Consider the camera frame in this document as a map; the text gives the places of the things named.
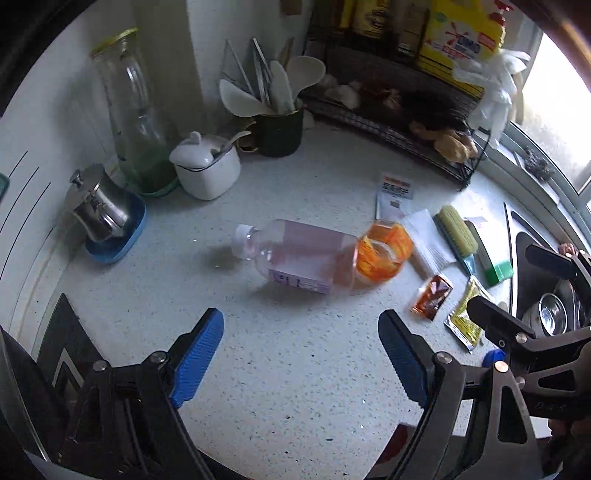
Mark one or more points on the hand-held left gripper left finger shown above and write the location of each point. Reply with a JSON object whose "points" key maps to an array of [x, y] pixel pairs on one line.
{"points": [[198, 357]]}

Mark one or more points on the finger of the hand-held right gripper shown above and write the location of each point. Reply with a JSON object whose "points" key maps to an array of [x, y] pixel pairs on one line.
{"points": [[494, 316], [549, 263]]}

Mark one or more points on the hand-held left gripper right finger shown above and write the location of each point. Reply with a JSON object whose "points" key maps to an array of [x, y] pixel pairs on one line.
{"points": [[402, 357]]}

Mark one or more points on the yellow printed packet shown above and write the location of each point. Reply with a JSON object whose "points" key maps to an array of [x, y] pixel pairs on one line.
{"points": [[463, 321]]}

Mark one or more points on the blue round lid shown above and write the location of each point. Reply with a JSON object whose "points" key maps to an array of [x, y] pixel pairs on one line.
{"points": [[493, 359]]}

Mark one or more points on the clear plastic bottle pink liquid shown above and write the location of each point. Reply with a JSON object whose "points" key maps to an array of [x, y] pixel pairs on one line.
{"points": [[304, 251]]}

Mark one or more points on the person's right hand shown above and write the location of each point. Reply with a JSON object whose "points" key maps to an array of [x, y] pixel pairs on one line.
{"points": [[570, 438]]}

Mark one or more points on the black sink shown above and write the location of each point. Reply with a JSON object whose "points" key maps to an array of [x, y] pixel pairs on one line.
{"points": [[524, 258]]}

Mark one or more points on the green white box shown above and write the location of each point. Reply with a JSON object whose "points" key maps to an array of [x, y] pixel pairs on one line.
{"points": [[496, 270]]}

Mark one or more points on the steel bowl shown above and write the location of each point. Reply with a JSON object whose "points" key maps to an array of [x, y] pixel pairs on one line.
{"points": [[551, 314]]}

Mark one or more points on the brown sauce packet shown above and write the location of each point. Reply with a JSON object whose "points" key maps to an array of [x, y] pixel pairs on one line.
{"points": [[431, 297]]}

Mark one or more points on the yellow scrub brush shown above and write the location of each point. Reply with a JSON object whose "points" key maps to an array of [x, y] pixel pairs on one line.
{"points": [[457, 230]]}

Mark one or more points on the white folded paper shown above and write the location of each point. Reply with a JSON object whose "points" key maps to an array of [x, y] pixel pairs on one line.
{"points": [[429, 244]]}

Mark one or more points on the dark grey scrubber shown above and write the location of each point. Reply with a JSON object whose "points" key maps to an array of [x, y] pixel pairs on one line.
{"points": [[538, 166]]}

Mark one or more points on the orange tape roll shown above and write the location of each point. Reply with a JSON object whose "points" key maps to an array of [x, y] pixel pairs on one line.
{"points": [[398, 240]]}

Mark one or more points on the blue plastic dish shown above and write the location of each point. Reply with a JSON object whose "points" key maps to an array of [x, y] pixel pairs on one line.
{"points": [[125, 245]]}

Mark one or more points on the white leaflet red label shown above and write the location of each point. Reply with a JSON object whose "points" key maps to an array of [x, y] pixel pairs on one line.
{"points": [[392, 203]]}

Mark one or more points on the ginger root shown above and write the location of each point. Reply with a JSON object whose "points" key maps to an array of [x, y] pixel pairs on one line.
{"points": [[455, 144]]}

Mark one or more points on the green plastic tray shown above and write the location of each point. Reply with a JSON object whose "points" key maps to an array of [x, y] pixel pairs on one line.
{"points": [[160, 189]]}

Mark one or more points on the white rubber gloves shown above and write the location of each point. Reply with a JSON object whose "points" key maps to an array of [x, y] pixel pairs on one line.
{"points": [[496, 97]]}

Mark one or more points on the white ceramic lidded bowl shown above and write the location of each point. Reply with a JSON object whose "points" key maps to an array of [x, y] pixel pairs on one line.
{"points": [[207, 175]]}

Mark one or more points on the steel pot with lid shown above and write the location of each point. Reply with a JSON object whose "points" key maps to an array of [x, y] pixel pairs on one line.
{"points": [[99, 203]]}

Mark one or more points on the small white spoon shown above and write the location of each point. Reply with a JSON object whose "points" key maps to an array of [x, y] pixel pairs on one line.
{"points": [[234, 139]]}

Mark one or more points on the dark green utensil mug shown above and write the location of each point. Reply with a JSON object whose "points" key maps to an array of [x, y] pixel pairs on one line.
{"points": [[277, 134]]}

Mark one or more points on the yellow detergent bottle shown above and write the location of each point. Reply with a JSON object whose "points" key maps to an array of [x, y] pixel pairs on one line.
{"points": [[448, 46]]}

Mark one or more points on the tall glass bottle yellow rim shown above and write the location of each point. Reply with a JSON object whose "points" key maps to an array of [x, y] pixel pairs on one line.
{"points": [[134, 115]]}

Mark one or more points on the white rice paddle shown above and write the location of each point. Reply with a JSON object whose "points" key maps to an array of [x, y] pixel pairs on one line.
{"points": [[281, 87], [240, 99], [304, 71]]}

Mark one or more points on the garlic bulb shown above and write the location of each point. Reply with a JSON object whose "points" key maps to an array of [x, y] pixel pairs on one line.
{"points": [[345, 95], [330, 81]]}

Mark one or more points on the dark sauce bottle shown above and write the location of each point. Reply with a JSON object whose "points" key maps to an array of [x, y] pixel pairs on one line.
{"points": [[412, 27]]}

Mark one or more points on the metal tongs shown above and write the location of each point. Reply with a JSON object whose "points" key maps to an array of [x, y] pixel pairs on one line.
{"points": [[238, 64], [262, 69]]}

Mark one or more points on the dark bottle yellow label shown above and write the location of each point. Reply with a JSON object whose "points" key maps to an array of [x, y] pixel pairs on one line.
{"points": [[369, 18]]}

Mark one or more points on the white window frame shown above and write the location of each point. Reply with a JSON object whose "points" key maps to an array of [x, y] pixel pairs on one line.
{"points": [[526, 152]]}

